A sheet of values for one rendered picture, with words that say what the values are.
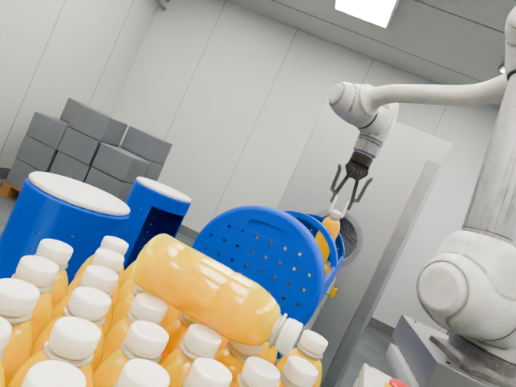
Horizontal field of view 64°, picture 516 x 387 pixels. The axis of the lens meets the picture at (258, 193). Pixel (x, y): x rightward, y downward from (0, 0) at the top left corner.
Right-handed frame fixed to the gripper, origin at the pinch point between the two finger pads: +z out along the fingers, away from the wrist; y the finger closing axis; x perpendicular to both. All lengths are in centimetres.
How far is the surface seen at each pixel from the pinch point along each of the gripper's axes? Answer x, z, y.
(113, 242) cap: 94, 20, 21
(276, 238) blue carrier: 68, 12, 4
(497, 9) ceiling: -230, -212, -33
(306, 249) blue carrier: 68, 11, -3
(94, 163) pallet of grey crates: -205, 59, 249
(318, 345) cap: 88, 20, -12
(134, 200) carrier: -18, 35, 85
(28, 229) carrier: 64, 38, 62
